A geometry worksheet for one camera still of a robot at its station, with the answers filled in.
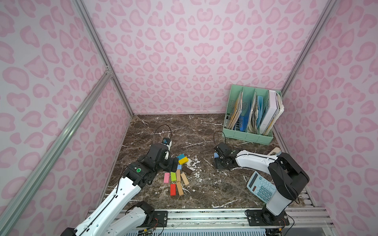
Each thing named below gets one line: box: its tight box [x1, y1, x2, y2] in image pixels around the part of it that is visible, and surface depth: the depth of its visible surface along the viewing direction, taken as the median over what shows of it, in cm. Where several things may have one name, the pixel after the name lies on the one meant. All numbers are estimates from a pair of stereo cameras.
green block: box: [170, 171, 177, 182], surface depth 88 cm
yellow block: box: [178, 156, 189, 165], surface depth 95 cm
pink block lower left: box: [163, 172, 170, 184], surface depth 88 cm
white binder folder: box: [259, 89, 280, 135], surface depth 94 cm
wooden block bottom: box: [176, 181, 185, 197], surface depth 84 cm
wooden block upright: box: [176, 169, 181, 182], surface depth 88 cm
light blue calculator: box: [246, 171, 277, 204], surface depth 82 cm
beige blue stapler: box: [267, 147, 283, 156], surface depth 97 cm
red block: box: [169, 183, 177, 196], surface depth 84 cm
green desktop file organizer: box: [221, 84, 283, 146], surface depth 98 cm
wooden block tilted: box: [180, 172, 190, 186], surface depth 87 cm
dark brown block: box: [182, 165, 193, 175], surface depth 92 cm
